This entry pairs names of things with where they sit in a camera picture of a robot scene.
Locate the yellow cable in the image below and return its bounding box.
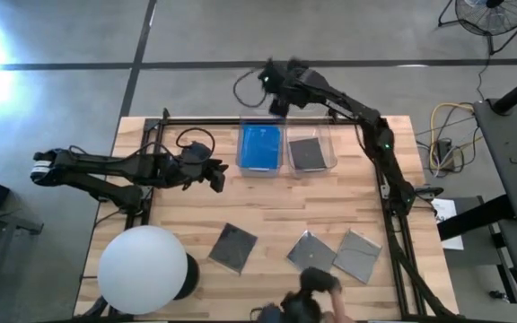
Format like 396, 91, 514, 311
428, 101, 475, 171

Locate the black fan cable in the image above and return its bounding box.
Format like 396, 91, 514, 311
476, 52, 493, 103

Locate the person's hand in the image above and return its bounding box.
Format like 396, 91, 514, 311
298, 266, 343, 297

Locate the clear plastic bin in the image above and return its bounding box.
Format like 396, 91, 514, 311
284, 107, 339, 177
235, 107, 286, 179

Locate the person's forearm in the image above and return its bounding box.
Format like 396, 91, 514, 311
328, 289, 354, 323

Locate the grey metal stand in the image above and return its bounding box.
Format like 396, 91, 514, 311
0, 196, 45, 237

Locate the black aluminium table frame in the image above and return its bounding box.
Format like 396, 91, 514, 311
123, 107, 460, 319

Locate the black power strip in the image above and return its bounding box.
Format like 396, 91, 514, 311
435, 138, 456, 174

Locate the black lamp base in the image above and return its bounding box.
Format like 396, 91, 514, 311
172, 253, 200, 301

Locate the black side bracket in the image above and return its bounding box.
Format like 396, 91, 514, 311
413, 186, 445, 201

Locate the white globe lamp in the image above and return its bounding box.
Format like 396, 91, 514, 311
96, 224, 189, 315

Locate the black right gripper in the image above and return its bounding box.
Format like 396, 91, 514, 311
258, 57, 313, 118

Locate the white paper sheet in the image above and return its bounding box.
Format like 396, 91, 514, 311
431, 197, 465, 251

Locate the black cable sleeve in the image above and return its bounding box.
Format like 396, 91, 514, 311
390, 214, 455, 319

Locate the grey desk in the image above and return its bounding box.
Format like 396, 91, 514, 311
472, 96, 517, 224

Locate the black desk beam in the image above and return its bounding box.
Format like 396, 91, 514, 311
436, 193, 517, 242

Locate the black floor fan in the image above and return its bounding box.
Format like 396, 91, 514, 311
437, 0, 517, 56

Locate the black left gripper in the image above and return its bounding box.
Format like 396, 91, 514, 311
168, 143, 230, 194

